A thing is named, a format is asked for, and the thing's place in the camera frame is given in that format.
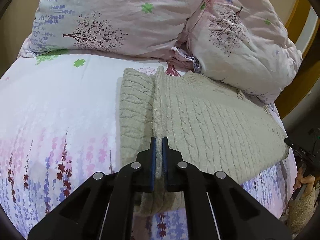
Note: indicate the yellow wooden bed frame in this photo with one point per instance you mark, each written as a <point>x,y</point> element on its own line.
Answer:
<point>303,29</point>

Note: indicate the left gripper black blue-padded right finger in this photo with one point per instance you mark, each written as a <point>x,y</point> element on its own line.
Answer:
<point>216,206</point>

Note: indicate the beige cable-knit sweater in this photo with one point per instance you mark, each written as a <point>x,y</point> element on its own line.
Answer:
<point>213,125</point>

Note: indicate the white floral pillow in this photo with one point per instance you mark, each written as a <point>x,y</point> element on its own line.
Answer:
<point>242,43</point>

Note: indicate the fuzzy beige sleeve forearm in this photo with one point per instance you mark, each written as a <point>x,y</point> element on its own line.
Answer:
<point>301,212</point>

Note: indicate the pink floral quilt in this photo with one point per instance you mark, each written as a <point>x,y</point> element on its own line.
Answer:
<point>137,28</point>

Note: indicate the person's right hand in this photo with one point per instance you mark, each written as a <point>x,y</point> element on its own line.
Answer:
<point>305,184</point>

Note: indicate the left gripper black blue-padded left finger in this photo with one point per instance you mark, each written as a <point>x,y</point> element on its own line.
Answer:
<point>102,206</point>

